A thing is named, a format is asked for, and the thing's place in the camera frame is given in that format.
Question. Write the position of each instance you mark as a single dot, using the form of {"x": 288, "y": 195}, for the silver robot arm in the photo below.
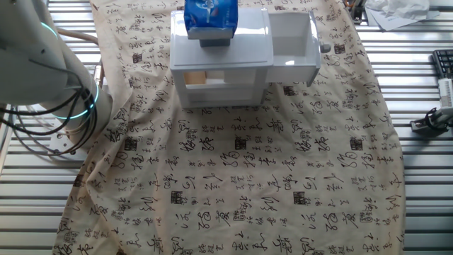
{"x": 28, "y": 53}

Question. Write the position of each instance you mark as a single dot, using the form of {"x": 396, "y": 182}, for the white drawer cabinet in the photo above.
{"x": 219, "y": 56}

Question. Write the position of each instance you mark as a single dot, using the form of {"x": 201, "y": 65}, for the beige calligraphy print cloth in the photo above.
{"x": 247, "y": 177}

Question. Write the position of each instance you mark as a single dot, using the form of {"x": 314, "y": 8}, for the wooden block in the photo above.
{"x": 194, "y": 78}

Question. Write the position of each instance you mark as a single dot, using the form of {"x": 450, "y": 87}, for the blue tissue pack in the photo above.
{"x": 212, "y": 17}

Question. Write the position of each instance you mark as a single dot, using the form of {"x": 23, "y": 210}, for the crumpled white paper sheets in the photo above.
{"x": 396, "y": 10}

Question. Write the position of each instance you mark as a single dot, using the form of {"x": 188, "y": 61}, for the black keyboard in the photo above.
{"x": 444, "y": 63}

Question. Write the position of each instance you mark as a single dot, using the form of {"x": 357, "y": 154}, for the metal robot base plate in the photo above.
{"x": 60, "y": 141}

